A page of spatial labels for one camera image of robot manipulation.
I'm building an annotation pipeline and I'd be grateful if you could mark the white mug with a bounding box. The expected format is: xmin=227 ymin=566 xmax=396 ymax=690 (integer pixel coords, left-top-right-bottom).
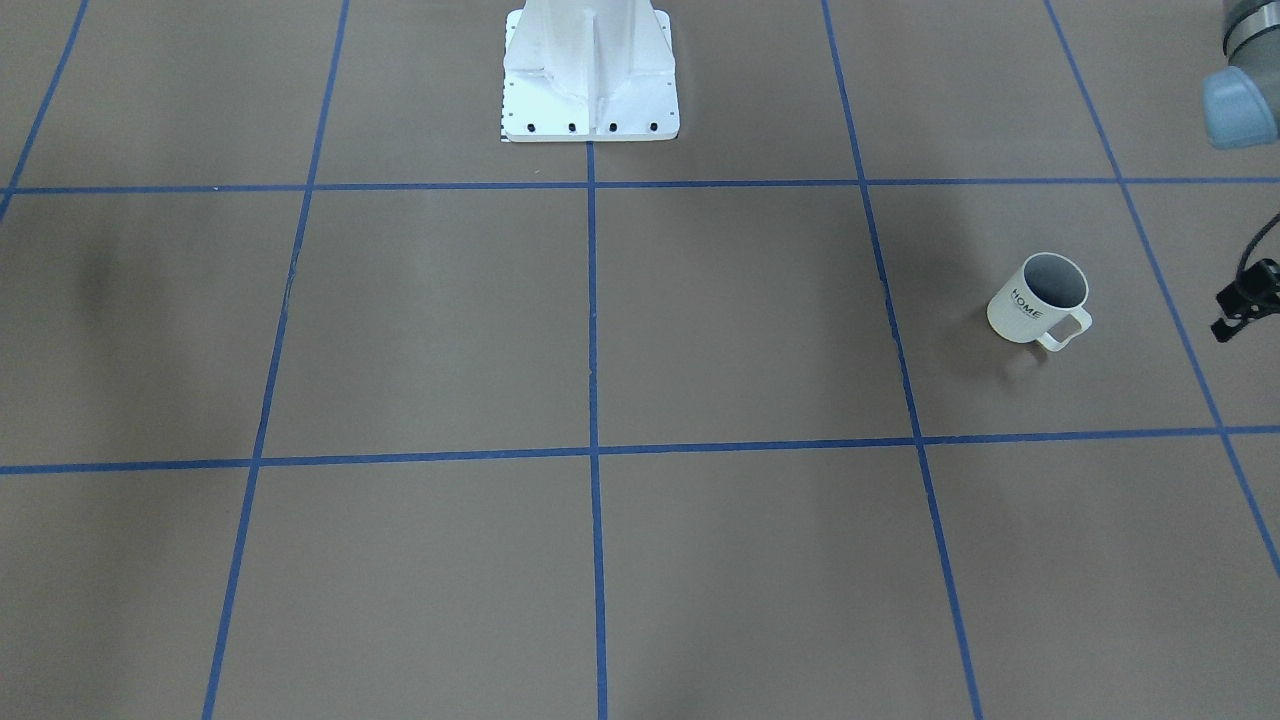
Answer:
xmin=986 ymin=252 xmax=1093 ymax=352

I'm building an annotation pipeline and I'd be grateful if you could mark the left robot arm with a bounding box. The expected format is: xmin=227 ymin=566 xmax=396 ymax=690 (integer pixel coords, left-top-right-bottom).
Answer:
xmin=1202 ymin=1 xmax=1279 ymax=150

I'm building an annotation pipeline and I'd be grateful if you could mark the white pedestal column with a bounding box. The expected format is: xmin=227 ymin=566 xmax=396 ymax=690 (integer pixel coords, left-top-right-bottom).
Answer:
xmin=500 ymin=1 xmax=681 ymax=143

